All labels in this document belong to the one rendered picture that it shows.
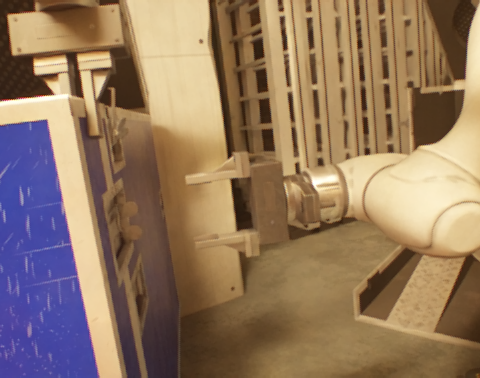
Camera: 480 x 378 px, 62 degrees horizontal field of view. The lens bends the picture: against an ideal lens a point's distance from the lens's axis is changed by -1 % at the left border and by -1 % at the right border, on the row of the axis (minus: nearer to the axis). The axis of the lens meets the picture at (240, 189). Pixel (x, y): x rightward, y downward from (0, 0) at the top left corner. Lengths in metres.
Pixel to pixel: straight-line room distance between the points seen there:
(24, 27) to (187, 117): 1.40
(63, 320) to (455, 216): 0.46
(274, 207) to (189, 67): 1.36
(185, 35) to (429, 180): 1.56
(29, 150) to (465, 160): 0.51
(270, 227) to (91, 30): 0.38
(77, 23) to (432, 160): 0.46
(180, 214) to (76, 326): 1.43
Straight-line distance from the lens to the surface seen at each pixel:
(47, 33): 0.55
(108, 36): 0.53
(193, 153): 1.91
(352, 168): 0.67
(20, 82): 1.64
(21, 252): 0.50
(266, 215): 0.64
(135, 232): 0.66
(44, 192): 0.48
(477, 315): 1.94
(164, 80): 1.88
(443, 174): 0.54
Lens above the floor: 0.91
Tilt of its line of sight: 10 degrees down
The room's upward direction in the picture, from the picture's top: 7 degrees counter-clockwise
